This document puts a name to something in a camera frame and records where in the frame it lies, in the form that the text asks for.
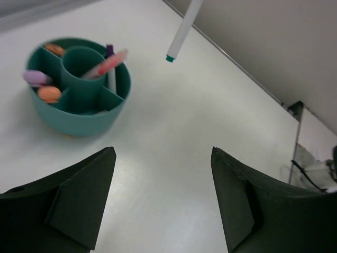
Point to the pink pen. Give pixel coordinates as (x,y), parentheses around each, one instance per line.
(110,63)

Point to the teal capped white pen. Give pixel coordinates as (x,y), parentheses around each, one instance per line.
(183,30)

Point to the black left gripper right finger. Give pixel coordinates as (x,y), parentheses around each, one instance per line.
(262,214)

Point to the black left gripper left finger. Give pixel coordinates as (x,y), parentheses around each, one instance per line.
(61,212)

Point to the purple capped white pen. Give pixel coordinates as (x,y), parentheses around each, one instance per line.
(111,73)

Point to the teal round pen holder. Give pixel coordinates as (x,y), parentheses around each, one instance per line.
(86,107)

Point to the orange capped grey marker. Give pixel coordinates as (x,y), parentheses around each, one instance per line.
(49,94)

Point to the pink highlighter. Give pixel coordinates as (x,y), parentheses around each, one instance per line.
(36,78)

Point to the orange highlighter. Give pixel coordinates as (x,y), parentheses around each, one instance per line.
(55,49)

